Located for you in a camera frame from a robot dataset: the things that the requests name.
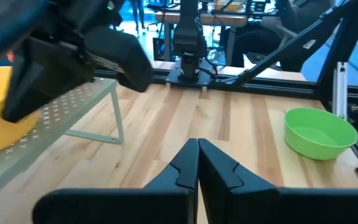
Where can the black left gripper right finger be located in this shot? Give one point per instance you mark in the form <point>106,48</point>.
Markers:
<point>244,205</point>

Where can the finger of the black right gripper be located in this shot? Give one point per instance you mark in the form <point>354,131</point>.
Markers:
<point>45,77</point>
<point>125,59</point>

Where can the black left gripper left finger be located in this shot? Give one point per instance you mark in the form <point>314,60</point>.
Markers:
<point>153,205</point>

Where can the yellow container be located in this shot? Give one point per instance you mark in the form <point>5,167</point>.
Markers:
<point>228,4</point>

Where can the silver metal bracket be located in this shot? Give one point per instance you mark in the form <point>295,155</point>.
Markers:
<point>340,90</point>

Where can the wooden background table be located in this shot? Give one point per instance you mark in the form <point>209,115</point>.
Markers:
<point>222,19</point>

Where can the person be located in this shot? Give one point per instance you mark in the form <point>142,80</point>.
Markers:
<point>253,40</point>

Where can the black aluminium rig frame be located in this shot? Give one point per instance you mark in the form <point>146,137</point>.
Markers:
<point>275,85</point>

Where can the pale green metal shelf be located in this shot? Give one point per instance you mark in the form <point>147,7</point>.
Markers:
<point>57,115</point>

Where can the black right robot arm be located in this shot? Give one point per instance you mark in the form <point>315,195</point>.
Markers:
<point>188,34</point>

